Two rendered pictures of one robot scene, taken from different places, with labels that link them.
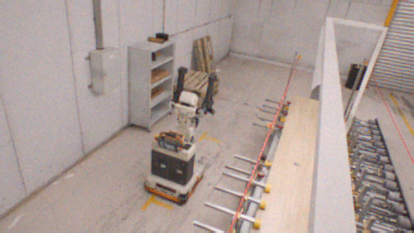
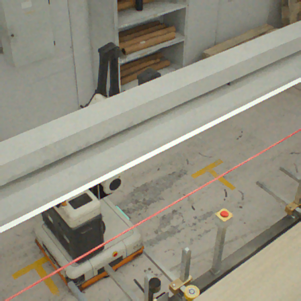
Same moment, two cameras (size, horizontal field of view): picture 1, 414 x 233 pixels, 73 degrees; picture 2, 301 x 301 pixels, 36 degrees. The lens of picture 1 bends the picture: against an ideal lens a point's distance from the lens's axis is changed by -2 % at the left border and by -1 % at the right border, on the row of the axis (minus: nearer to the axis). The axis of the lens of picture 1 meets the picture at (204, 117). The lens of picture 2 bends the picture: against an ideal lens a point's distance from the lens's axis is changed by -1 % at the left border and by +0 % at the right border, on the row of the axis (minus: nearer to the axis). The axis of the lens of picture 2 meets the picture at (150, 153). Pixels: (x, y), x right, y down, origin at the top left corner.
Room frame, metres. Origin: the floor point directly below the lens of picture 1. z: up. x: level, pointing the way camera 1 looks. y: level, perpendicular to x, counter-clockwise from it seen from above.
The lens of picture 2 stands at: (1.40, -1.39, 3.07)
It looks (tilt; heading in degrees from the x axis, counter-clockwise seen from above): 40 degrees down; 33
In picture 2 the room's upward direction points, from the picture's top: straight up
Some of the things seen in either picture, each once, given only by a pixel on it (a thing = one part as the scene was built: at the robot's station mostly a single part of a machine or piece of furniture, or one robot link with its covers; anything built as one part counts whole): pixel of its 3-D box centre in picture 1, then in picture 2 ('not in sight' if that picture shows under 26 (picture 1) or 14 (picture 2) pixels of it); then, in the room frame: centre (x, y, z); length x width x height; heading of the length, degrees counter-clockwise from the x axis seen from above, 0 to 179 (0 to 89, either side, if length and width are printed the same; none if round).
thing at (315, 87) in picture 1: (325, 47); (224, 95); (2.45, -0.96, 2.34); 2.40 x 0.12 x 0.08; 161
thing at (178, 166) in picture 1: (174, 155); (72, 207); (3.05, 0.35, 0.59); 0.55 x 0.34 x 0.83; 71
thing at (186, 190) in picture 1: (176, 177); (88, 238); (3.13, 0.32, 0.16); 0.67 x 0.64 x 0.25; 161
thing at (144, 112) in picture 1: (152, 84); (140, 51); (4.99, 1.07, 0.78); 0.90 x 0.45 x 1.55; 161
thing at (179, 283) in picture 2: not in sight; (181, 283); (2.76, -0.71, 0.84); 0.14 x 0.06 x 0.05; 161
